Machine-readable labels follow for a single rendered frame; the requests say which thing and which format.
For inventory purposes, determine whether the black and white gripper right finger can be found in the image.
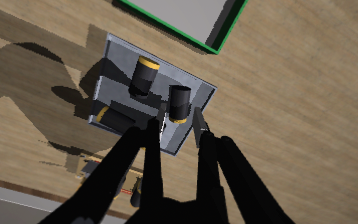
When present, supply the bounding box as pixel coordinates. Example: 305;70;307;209
192;107;296;224

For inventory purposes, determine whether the green open-top box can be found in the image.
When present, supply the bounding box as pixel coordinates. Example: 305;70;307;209
116;0;248;55

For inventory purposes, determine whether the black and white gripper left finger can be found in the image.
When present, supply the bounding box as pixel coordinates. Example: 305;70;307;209
38;103;167;224

